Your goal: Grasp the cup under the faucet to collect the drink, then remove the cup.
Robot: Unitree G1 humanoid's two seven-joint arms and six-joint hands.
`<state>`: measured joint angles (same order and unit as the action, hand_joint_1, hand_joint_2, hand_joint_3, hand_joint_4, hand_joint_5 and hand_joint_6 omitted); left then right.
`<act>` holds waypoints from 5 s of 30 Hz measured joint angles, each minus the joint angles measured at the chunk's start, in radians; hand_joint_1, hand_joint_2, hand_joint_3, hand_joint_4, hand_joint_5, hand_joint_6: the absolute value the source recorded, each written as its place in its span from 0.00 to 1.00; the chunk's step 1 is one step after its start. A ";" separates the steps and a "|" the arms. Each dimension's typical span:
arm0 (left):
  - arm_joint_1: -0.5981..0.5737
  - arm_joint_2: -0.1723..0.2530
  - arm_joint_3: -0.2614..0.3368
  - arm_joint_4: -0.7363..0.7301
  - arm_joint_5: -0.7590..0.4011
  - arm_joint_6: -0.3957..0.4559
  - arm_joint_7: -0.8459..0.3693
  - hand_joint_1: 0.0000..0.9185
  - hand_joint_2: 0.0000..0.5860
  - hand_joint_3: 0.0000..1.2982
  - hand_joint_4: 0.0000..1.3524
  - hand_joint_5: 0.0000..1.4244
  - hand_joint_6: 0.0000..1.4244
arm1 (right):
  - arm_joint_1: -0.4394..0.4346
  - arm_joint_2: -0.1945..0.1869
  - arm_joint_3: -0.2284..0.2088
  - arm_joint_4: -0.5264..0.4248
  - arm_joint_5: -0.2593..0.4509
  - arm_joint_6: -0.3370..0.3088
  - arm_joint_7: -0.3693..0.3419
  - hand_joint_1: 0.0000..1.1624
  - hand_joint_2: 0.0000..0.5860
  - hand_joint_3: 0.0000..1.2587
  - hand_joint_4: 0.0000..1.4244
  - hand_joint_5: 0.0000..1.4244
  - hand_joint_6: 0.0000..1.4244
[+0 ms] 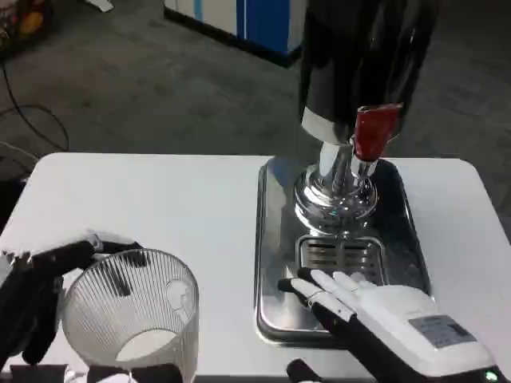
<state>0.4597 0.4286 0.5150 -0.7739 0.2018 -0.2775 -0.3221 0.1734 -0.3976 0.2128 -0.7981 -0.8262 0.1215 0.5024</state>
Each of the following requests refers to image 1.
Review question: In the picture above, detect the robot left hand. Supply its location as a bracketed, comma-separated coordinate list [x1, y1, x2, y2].
[0, 227, 151, 366]

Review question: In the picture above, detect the slotted steel drip grid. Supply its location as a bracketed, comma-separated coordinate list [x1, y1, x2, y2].
[295, 235, 387, 289]

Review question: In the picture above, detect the steel drip tray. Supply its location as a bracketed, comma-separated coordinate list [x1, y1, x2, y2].
[254, 156, 434, 345]

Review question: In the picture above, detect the red tap handle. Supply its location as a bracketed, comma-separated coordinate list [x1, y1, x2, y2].
[353, 102, 403, 163]

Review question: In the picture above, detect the black floor cable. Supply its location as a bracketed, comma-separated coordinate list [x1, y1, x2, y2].
[0, 59, 71, 155]

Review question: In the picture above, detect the clear ribbed glass cup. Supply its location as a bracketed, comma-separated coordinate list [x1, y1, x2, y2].
[59, 247, 200, 383]

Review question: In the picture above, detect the colourful dark box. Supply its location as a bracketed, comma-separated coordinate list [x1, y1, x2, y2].
[0, 0, 55, 61]

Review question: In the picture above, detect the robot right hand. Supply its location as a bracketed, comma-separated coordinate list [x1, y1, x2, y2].
[278, 267, 511, 383]

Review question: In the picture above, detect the blue and white cabinet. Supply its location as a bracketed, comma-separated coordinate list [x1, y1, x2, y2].
[163, 0, 303, 69]

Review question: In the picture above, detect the black drink dispenser chrome base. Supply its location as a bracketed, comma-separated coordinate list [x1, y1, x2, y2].
[293, 0, 440, 237]

